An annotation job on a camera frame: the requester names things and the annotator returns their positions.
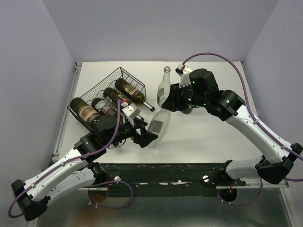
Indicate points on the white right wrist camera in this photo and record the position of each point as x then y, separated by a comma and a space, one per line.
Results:
183, 71

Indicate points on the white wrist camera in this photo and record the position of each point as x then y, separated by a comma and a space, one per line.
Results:
131, 111
183, 71

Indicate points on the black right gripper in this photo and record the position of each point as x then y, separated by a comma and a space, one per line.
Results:
173, 100

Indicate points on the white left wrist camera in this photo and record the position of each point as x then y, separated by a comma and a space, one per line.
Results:
131, 111

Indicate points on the tall clear glass bottle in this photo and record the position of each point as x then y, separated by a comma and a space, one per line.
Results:
164, 87

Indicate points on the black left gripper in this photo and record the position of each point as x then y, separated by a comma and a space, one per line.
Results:
146, 137

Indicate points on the black wire wine rack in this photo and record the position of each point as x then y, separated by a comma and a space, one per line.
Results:
102, 98

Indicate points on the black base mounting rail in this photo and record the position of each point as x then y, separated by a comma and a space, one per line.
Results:
165, 180

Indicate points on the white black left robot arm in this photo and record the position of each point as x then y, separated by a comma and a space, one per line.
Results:
77, 168

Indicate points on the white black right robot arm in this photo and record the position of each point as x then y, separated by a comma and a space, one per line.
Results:
201, 90

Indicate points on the green bottle brown label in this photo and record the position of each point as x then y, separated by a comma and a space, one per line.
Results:
104, 106

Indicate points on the short clear glass bottle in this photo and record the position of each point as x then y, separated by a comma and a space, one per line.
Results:
159, 125

